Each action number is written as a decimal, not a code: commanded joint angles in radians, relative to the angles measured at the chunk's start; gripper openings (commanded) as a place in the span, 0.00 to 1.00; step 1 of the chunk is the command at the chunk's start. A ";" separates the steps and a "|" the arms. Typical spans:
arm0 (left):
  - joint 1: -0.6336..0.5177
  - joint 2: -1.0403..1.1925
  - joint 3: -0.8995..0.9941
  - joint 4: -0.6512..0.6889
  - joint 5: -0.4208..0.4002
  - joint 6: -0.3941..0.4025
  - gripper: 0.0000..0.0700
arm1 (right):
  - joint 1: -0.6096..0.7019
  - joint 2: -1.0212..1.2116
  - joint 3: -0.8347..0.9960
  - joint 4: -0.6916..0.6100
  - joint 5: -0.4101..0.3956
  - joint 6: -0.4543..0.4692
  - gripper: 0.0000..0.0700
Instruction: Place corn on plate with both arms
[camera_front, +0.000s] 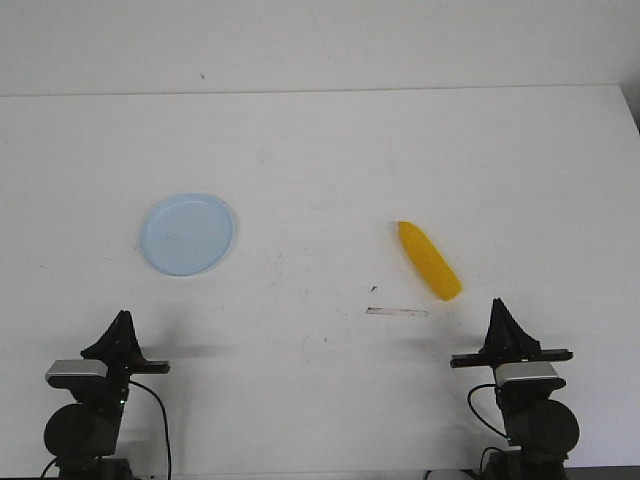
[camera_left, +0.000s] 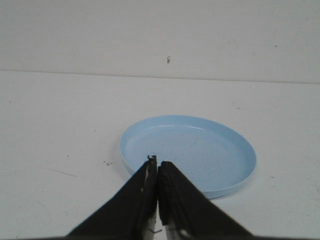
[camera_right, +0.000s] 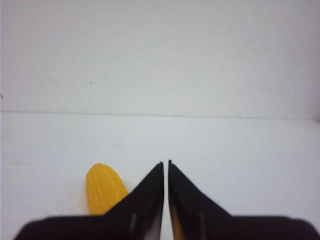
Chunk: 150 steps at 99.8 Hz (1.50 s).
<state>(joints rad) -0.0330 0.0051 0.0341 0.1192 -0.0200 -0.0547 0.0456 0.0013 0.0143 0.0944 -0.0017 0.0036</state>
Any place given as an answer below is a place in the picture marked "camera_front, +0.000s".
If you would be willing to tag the clear tape strip on table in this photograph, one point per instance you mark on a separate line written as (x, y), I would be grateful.
(397, 312)

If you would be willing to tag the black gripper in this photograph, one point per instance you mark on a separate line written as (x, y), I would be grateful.
(117, 355)
(504, 337)

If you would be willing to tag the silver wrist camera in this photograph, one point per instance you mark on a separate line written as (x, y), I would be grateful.
(536, 372)
(63, 373)

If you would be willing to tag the yellow corn cob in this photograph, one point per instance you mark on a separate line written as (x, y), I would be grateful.
(429, 263)

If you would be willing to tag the light blue round plate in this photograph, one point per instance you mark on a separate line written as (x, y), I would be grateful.
(187, 234)

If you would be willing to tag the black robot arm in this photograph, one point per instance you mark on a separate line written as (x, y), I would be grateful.
(539, 430)
(82, 436)

